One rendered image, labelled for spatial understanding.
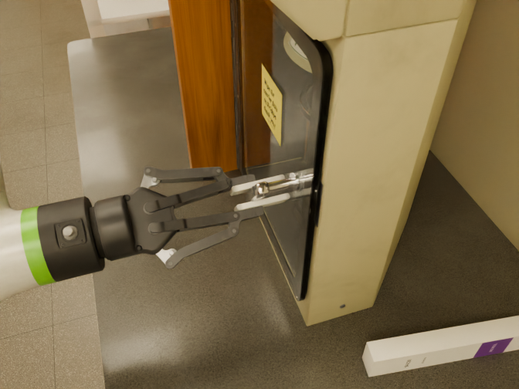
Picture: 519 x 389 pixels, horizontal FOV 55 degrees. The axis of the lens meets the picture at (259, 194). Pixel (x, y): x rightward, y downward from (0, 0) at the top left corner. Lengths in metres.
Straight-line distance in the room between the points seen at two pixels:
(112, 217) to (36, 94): 2.58
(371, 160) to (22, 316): 1.70
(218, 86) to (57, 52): 2.70
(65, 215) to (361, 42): 0.37
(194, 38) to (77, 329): 1.37
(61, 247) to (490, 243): 0.70
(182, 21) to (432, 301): 0.58
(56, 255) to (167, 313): 0.26
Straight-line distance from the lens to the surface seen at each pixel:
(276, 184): 0.59
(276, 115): 0.62
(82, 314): 1.99
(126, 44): 1.46
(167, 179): 0.63
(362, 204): 0.60
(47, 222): 0.60
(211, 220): 0.62
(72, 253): 0.59
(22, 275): 0.61
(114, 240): 0.60
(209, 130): 0.92
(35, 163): 2.66
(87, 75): 1.35
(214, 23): 0.82
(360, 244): 0.66
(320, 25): 0.43
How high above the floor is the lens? 1.61
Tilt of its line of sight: 45 degrees down
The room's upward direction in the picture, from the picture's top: straight up
